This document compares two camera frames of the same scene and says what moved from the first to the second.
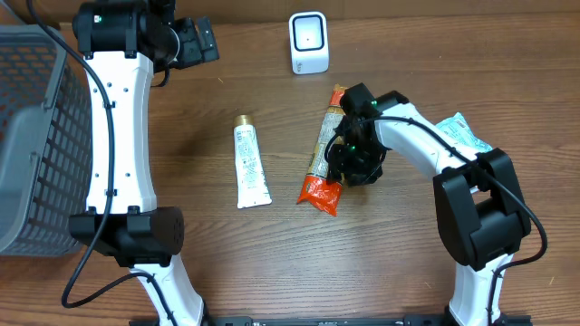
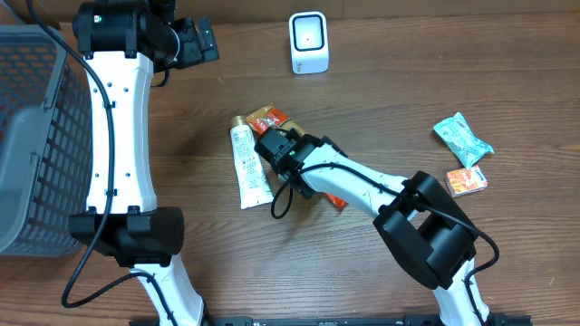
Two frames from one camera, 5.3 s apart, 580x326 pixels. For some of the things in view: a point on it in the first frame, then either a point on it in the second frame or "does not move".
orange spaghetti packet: (320, 190) → (270, 117)
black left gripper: (198, 52) does not move
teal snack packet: (457, 128) does not move
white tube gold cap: (253, 187) does not move
